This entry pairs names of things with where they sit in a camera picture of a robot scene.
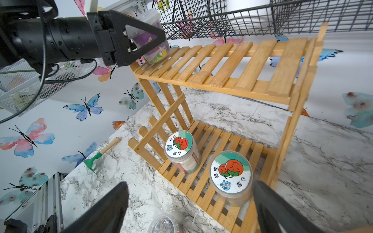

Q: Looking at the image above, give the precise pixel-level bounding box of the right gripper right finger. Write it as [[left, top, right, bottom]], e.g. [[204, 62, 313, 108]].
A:
[[253, 181, 323, 233]]

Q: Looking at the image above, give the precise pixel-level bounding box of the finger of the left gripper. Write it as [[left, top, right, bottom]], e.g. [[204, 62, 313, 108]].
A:
[[99, 10, 163, 37], [115, 26, 167, 67]]

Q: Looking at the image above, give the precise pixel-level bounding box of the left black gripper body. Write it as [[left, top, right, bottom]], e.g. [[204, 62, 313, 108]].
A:
[[8, 11, 115, 66]]

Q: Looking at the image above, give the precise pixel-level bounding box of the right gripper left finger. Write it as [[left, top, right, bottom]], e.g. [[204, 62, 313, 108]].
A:
[[63, 182, 129, 233]]

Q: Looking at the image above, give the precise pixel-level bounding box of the purple label seed jar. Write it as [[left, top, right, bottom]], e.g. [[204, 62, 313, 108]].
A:
[[128, 8, 171, 65]]

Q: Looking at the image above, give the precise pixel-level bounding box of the red label seed jar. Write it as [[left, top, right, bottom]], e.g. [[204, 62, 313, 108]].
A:
[[147, 214, 183, 233]]

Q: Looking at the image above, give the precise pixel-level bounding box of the two-tier wooden shelf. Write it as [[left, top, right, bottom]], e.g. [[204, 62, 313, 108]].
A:
[[128, 22, 328, 233]]

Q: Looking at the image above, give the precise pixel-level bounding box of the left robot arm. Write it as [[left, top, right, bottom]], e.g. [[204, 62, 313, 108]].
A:
[[1, 1, 166, 73]]

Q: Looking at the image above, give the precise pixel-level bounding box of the right tomato lid jar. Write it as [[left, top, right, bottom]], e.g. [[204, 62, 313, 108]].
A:
[[208, 150, 254, 207]]

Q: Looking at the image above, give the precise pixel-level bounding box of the tomato lid jar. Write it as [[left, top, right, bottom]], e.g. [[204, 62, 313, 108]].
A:
[[164, 131, 201, 174], [208, 150, 254, 207]]

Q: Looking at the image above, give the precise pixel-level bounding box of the left tomato lid jar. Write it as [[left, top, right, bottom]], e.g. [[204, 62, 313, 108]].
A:
[[164, 131, 201, 174]]

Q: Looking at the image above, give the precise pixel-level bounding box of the white mesh wall basket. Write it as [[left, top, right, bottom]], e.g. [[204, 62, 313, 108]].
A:
[[1, 59, 102, 114]]

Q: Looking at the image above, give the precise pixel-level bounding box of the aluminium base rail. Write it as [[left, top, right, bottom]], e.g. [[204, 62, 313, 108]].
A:
[[3, 172, 67, 233]]

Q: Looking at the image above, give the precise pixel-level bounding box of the black wire wall basket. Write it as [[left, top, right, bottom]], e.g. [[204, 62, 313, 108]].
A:
[[147, 1, 373, 39]]

